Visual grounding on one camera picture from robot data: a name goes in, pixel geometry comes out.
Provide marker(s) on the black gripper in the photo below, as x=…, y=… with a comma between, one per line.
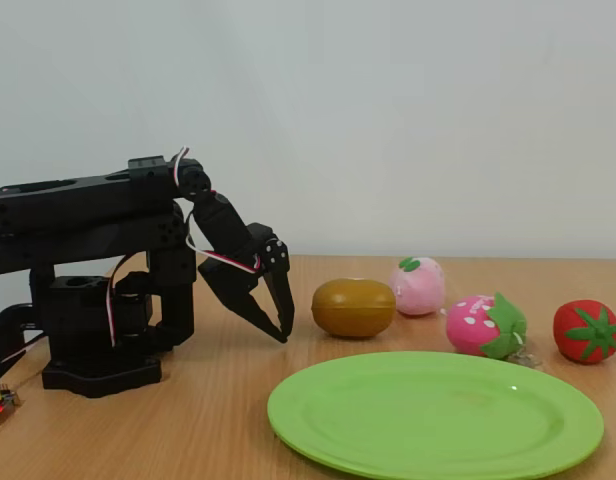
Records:
x=258, y=239

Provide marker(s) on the pink plush peach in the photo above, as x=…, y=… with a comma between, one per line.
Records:
x=420, y=290

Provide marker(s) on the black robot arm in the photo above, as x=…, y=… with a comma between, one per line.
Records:
x=88, y=200

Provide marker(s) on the green oval plate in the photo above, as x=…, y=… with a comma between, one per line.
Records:
x=433, y=415

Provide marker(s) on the brown kiwi toy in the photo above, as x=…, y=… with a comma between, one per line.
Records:
x=353, y=307

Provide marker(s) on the pink plush strawberry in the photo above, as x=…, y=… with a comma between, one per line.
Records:
x=470, y=322

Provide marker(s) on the black table clamp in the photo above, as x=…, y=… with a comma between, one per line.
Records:
x=3, y=325

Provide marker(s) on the small controller circuit board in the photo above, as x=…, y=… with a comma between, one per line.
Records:
x=0, y=402

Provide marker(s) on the red plush tomato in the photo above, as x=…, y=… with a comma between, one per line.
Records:
x=583, y=330

